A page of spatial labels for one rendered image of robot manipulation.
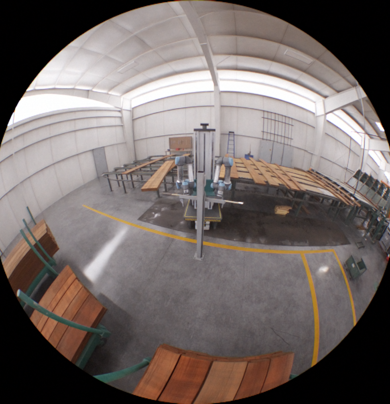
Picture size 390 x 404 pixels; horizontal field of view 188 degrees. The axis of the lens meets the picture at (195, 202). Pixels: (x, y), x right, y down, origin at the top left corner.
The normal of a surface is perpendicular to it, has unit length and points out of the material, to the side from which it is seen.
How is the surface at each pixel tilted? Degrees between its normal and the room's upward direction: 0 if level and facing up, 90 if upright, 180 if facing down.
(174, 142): 90
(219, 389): 0
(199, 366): 0
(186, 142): 90
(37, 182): 86
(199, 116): 87
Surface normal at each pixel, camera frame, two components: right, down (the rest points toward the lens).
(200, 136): -0.09, 0.50
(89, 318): -0.01, -0.87
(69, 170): 0.97, 0.07
